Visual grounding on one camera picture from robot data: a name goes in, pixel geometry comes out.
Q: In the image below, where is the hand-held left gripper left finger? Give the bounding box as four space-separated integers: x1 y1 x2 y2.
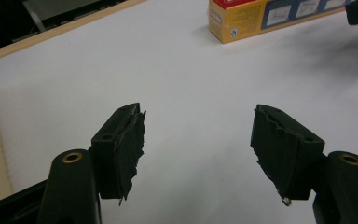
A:
89 102 147 207

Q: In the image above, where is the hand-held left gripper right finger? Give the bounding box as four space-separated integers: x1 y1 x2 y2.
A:
250 104 326 207

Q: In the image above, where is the yellow cardboard box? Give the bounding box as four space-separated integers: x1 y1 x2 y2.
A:
208 0 355 45

